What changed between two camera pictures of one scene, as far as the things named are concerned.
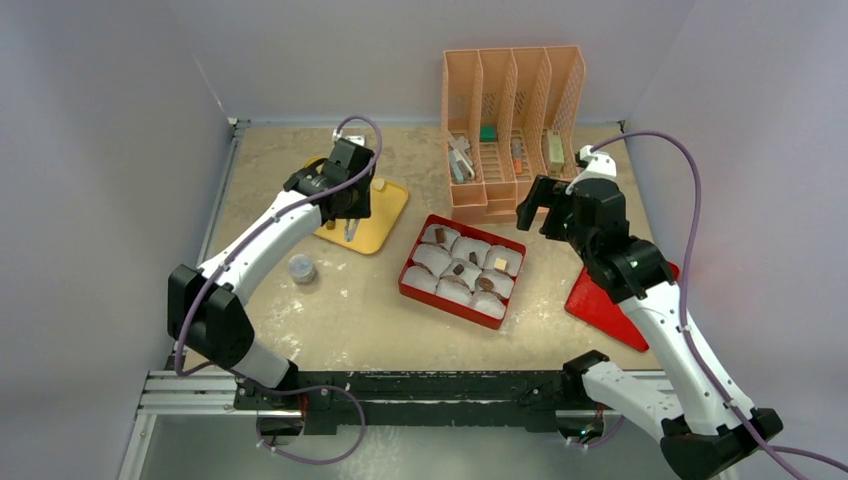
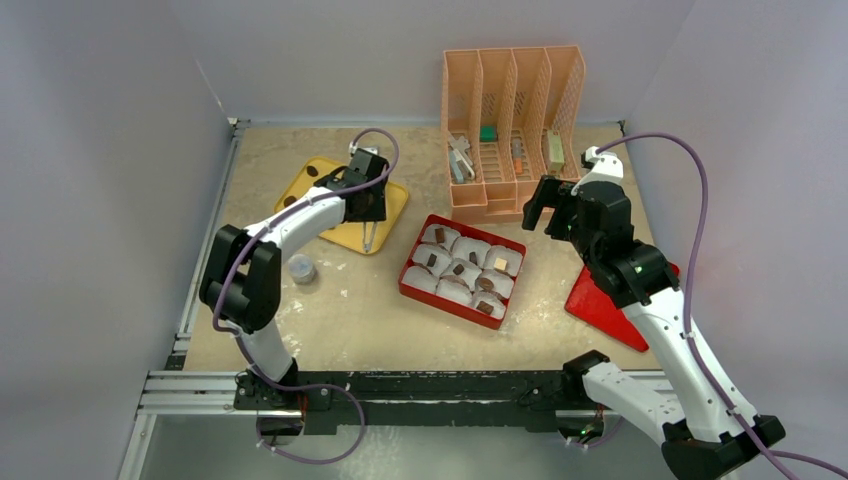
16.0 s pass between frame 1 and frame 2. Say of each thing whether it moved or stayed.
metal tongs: moved
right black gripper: stayed
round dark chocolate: stayed
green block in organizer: stayed
